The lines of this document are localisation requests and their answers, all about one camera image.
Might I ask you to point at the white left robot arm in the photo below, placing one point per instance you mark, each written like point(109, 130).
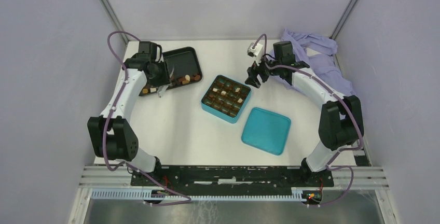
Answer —
point(112, 136)

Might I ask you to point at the teal box lid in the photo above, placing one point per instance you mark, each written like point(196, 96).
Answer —
point(266, 130)

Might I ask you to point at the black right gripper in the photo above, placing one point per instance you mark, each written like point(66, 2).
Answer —
point(252, 72)

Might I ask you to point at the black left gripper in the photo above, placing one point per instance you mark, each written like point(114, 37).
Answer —
point(165, 79)

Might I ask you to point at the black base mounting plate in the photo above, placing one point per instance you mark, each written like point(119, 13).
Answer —
point(179, 175)

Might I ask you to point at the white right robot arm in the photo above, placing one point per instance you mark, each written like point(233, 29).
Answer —
point(341, 122)

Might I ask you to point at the lavender crumpled cloth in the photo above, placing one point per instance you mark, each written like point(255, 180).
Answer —
point(318, 52)

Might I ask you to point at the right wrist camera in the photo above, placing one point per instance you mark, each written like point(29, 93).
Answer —
point(256, 51)

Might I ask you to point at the teal chocolate box with dividers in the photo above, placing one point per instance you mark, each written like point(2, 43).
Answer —
point(226, 106)

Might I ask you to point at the black chocolate tray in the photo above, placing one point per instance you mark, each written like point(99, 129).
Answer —
point(184, 63)

